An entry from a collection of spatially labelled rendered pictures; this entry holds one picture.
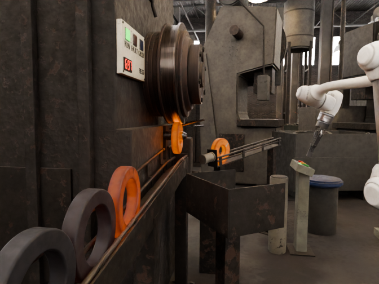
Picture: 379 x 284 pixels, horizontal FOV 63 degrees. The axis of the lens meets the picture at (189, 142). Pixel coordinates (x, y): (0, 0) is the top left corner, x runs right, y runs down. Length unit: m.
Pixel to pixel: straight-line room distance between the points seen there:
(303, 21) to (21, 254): 10.19
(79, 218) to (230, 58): 3.78
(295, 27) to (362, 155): 6.98
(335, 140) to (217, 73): 1.70
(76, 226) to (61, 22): 0.78
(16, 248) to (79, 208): 0.16
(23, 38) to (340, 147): 3.21
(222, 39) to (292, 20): 6.29
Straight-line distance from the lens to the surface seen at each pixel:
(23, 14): 1.25
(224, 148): 1.96
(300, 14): 10.45
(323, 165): 3.65
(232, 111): 4.16
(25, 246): 0.49
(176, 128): 1.45
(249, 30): 4.25
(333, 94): 2.13
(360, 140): 3.85
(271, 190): 0.95
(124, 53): 1.13
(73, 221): 0.61
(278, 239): 2.24
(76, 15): 1.15
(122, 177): 0.78
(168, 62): 1.31
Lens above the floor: 0.92
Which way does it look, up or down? 5 degrees down
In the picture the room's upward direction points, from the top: straight up
